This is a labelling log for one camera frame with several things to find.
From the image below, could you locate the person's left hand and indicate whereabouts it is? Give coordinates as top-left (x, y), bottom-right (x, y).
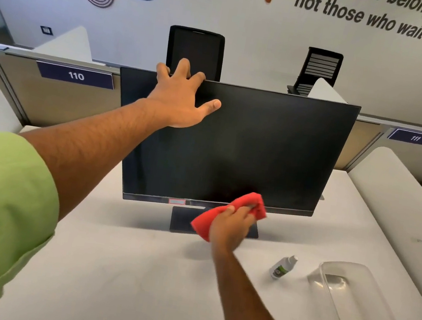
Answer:
top-left (141, 53), bottom-right (228, 135)

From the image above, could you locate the person's right hand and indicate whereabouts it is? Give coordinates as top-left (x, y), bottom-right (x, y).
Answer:
top-left (206, 198), bottom-right (260, 258)

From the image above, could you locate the red cleaning cloth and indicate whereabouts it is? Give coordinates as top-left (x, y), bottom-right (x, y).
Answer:
top-left (188, 184), bottom-right (271, 251)

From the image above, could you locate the black computer monitor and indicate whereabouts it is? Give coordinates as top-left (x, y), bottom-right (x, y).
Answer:
top-left (97, 67), bottom-right (362, 258)

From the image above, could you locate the person's left forearm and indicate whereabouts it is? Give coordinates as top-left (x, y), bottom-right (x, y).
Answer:
top-left (7, 81), bottom-right (174, 236)

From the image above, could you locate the person's right forearm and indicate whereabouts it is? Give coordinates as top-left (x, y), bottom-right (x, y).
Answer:
top-left (200, 243), bottom-right (297, 320)

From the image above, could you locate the black mesh office chair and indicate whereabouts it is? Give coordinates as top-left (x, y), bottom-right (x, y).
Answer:
top-left (163, 24), bottom-right (228, 83)

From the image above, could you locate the small white spray bottle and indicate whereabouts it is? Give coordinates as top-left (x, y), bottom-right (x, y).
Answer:
top-left (268, 252), bottom-right (298, 283)

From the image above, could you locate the blue desk number plate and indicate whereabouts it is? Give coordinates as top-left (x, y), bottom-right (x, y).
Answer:
top-left (34, 60), bottom-right (117, 91)
top-left (387, 127), bottom-right (422, 146)

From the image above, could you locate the black slatted office chair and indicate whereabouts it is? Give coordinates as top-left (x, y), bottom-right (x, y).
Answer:
top-left (286, 44), bottom-right (345, 101)

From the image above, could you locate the beige desk partition screen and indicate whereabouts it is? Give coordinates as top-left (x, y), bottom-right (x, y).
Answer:
top-left (0, 49), bottom-right (127, 139)
top-left (344, 117), bottom-right (422, 185)

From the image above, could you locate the clear plastic tray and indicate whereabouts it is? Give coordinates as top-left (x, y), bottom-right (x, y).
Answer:
top-left (301, 256), bottom-right (422, 320)

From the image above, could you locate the dark wall lettering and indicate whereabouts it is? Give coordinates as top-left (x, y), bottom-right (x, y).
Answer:
top-left (291, 0), bottom-right (422, 41)

